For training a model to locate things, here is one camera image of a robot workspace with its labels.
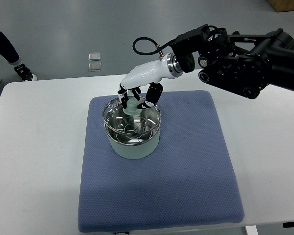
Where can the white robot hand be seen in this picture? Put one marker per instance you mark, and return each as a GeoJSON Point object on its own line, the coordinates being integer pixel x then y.
{"type": "Point", "coordinates": [149, 73]}

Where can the glass lid with green knob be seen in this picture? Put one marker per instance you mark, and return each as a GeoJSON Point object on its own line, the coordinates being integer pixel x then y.
{"type": "Point", "coordinates": [131, 120]}

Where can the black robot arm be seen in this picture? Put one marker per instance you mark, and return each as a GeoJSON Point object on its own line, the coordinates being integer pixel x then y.
{"type": "Point", "coordinates": [240, 64]}

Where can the lower metal floor plate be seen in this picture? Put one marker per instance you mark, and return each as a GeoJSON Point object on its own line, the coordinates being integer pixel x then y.
{"type": "Point", "coordinates": [94, 66]}

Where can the metal floor plate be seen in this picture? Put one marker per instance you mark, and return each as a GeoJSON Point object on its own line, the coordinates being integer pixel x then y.
{"type": "Point", "coordinates": [94, 66]}
{"type": "Point", "coordinates": [94, 56]}

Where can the upper metal floor plate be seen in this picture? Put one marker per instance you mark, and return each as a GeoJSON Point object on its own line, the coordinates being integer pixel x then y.
{"type": "Point", "coordinates": [94, 56]}

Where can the blue fabric mat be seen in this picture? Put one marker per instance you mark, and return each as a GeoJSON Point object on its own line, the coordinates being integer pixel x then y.
{"type": "Point", "coordinates": [187, 180]}

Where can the black white sneaker right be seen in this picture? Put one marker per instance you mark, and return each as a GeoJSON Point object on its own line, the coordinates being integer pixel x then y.
{"type": "Point", "coordinates": [25, 73]}

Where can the person leg dark trousers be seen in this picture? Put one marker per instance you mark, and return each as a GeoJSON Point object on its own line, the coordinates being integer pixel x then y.
{"type": "Point", "coordinates": [8, 52]}

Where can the cardboard box corner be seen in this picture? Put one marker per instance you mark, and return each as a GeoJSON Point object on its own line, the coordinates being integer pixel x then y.
{"type": "Point", "coordinates": [282, 5]}

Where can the white table leg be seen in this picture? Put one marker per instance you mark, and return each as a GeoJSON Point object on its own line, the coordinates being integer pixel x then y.
{"type": "Point", "coordinates": [251, 230]}

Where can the green pot with handle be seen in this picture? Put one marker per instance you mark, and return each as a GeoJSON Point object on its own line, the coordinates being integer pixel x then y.
{"type": "Point", "coordinates": [133, 147]}

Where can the black bracket under table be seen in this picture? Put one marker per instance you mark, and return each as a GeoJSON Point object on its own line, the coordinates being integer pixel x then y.
{"type": "Point", "coordinates": [288, 225]}

